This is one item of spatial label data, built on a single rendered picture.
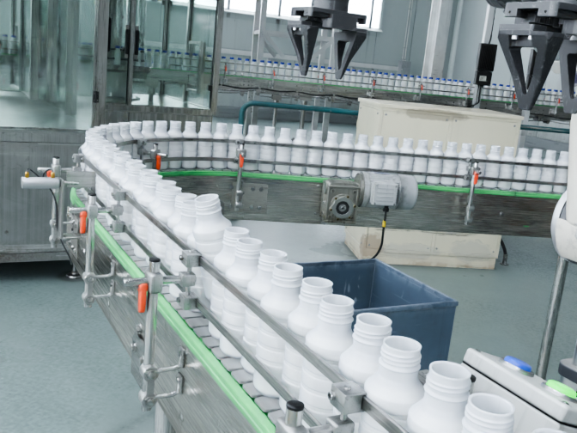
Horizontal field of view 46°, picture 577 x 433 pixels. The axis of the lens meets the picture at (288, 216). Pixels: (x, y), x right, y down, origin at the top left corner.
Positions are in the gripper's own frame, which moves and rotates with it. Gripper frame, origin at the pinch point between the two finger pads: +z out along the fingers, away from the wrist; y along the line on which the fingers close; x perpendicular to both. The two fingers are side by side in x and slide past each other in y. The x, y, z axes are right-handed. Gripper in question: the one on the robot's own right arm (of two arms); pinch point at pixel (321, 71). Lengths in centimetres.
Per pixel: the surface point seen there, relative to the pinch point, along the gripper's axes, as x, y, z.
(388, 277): -34, -46, 47
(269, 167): -131, -59, 38
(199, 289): -3.6, 15.6, 36.0
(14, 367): -200, 20, 141
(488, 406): 58, 14, 25
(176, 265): -10.7, 17.2, 34.4
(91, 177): -80, 17, 33
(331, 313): 36.4, 16.3, 24.6
